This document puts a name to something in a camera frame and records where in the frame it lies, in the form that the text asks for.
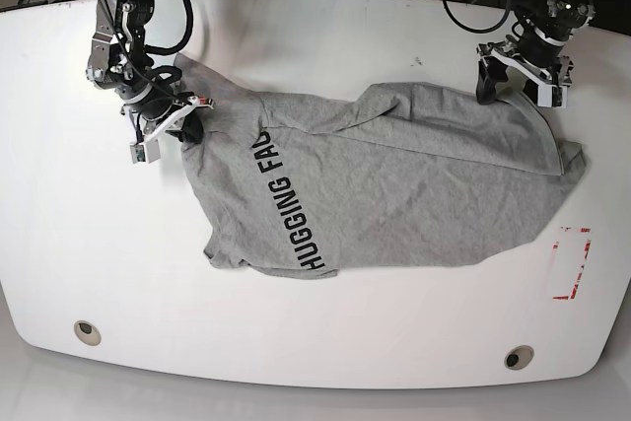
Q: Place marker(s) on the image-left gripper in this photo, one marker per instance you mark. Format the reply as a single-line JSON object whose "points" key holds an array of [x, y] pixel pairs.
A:
{"points": [[186, 126]]}

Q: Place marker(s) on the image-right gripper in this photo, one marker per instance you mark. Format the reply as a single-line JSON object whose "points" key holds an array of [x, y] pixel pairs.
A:
{"points": [[540, 61]]}

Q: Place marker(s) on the grey t-shirt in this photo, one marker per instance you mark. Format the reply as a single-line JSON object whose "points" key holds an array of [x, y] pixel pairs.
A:
{"points": [[408, 174]]}

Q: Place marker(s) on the red tape rectangle marking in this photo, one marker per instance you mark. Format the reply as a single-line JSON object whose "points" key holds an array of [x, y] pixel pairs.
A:
{"points": [[568, 260]]}

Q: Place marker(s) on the left table grommet hole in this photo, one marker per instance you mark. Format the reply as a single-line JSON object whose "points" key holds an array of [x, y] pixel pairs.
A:
{"points": [[87, 333]]}

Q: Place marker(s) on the table grommet hole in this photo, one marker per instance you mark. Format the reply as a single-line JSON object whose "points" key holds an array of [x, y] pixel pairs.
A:
{"points": [[519, 358], [87, 333]]}

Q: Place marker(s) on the right table grommet hole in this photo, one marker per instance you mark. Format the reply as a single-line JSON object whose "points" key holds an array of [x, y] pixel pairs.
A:
{"points": [[519, 358]]}

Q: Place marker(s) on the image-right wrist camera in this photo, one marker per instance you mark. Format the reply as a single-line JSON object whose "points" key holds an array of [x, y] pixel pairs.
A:
{"points": [[552, 96]]}

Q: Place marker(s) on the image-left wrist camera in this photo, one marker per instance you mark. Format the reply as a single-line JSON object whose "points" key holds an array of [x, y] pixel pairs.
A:
{"points": [[145, 152]]}

